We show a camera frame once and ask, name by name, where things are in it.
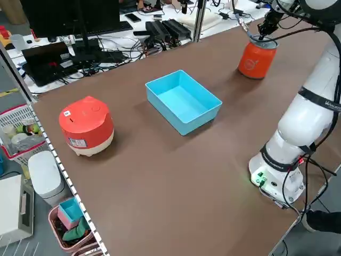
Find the aluminium frame post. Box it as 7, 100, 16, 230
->
191, 0, 208, 43

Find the small blue tray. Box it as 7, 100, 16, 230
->
58, 198, 86, 222

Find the black laptop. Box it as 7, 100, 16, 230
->
21, 41, 81, 88

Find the translucent plastic cup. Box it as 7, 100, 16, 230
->
10, 34, 25, 52

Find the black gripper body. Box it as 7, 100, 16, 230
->
262, 9, 283, 35

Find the person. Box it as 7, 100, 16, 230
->
305, 210, 341, 233

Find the green cloth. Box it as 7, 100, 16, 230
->
62, 217, 91, 242

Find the black ribbed power supply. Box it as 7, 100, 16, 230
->
144, 20, 172, 43
161, 19, 192, 40

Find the white lidded waste bin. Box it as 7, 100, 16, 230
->
27, 150, 69, 206

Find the black monitor stand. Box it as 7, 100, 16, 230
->
71, 0, 101, 63

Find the cable with metal plug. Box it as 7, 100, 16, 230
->
231, 0, 254, 40

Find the pink round bucket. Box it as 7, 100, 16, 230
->
47, 204, 100, 253

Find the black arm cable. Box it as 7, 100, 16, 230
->
282, 142, 341, 215

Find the orange cylindrical bin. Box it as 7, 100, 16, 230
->
237, 34, 279, 80

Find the aluminium table edge rail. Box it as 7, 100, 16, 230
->
0, 42, 110, 256

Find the pink slotted basket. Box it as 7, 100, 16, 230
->
0, 103, 48, 161

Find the white metal cabinet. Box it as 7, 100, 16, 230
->
0, 174, 36, 243

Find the black computer monitor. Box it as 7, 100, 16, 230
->
20, 0, 121, 38

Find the blue plastic tray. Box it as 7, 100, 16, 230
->
144, 69, 223, 137

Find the black keyboard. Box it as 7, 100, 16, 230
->
87, 21, 134, 37

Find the orange and cream rice cooker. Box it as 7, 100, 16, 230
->
58, 95, 116, 158

